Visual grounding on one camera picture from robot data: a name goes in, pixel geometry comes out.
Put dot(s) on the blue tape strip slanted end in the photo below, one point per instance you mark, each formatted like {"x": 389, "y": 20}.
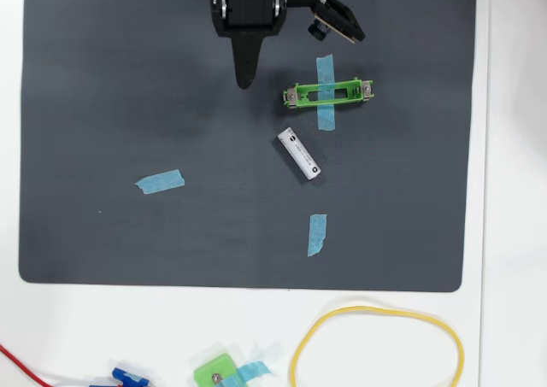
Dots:
{"x": 317, "y": 233}

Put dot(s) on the long blue tape strip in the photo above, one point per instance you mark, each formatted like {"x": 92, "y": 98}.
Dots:
{"x": 325, "y": 68}

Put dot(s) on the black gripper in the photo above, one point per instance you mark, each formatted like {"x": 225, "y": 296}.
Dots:
{"x": 248, "y": 8}

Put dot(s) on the blue connector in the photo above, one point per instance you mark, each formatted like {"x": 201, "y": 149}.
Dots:
{"x": 121, "y": 375}

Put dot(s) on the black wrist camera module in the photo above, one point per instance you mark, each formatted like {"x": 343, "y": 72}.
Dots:
{"x": 337, "y": 15}

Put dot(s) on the yellow rubber band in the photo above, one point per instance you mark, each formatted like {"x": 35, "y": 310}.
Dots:
{"x": 363, "y": 307}

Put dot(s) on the green block with screw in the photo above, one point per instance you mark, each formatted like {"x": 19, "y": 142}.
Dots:
{"x": 209, "y": 367}

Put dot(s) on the blue tape on green block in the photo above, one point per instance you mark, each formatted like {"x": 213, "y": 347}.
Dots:
{"x": 254, "y": 369}

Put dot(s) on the green battery holder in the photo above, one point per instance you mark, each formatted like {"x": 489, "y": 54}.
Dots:
{"x": 301, "y": 92}

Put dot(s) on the dark grey textured mat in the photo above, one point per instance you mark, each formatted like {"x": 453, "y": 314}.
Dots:
{"x": 128, "y": 105}

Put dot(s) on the blue tape strip pointed end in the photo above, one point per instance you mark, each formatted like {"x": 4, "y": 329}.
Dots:
{"x": 162, "y": 181}

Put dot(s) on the white cylindrical battery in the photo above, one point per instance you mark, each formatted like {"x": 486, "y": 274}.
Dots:
{"x": 299, "y": 154}

